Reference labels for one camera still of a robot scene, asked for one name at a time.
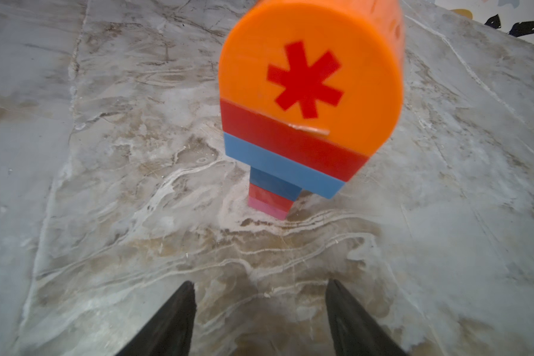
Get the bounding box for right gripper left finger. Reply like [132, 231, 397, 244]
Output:
[117, 281, 197, 356]

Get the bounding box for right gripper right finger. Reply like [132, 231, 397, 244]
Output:
[325, 279, 407, 356]

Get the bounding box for pink square lego brick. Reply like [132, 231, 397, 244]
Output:
[248, 196, 288, 220]

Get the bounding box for red square lego brick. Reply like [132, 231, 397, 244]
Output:
[249, 184, 295, 212]

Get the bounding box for dark blue square lego brick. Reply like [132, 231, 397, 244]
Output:
[250, 167, 302, 201]

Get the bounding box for light blue long lego brick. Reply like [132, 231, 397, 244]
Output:
[223, 133, 346, 199]

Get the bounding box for red long lego brick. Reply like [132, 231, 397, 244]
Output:
[220, 99, 369, 182]

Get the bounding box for orange round lego piece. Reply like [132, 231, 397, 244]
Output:
[218, 1, 405, 157]

